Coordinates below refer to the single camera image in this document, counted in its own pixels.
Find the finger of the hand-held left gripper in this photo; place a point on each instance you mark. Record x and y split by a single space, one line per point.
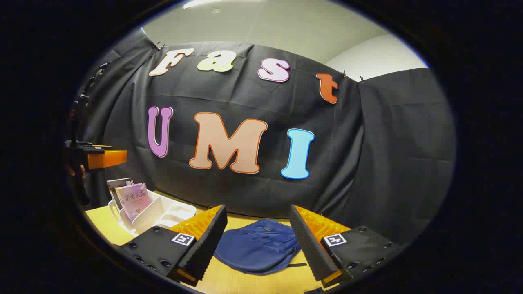
107 159

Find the blue schoolbag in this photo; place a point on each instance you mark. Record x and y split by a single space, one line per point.
255 249

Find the white plastic bookshelf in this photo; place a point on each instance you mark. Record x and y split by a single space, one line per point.
161 212

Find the pink book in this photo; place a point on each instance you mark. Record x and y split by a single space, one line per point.
135 202

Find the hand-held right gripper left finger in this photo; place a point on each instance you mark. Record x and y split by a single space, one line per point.
206 249

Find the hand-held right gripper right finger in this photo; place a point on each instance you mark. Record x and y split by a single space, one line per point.
312 249

